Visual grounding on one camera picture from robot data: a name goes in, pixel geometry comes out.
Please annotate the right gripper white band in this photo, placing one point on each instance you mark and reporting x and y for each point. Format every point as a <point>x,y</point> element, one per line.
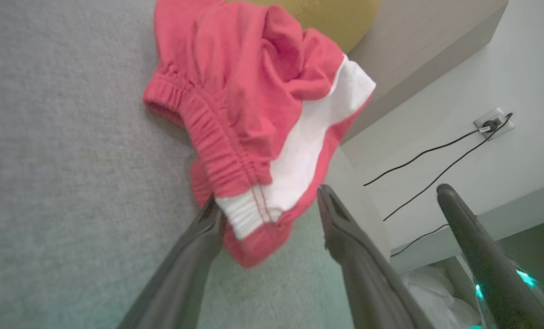
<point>518,315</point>

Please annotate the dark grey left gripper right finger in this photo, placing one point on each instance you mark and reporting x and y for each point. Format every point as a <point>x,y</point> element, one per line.
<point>367,283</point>

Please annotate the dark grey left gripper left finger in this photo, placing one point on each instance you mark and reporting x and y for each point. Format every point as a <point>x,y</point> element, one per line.
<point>176,288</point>

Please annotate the red shorts with white panel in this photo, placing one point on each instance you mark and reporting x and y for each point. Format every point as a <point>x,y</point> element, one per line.
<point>235,91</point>

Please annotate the white crumpled cloth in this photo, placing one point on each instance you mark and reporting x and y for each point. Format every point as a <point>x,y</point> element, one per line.
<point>431,297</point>

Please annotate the grey fabric sofa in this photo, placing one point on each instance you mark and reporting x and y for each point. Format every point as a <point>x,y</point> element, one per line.
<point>48,160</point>

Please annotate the beige boxy side cabinet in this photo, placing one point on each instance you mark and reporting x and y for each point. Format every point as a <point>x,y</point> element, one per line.
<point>427,45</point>

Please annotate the yellow cushion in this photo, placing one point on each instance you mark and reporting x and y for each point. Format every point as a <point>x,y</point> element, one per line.
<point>340,18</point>

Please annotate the white wall socket plate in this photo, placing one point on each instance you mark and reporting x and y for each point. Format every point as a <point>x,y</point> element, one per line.
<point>494,114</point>

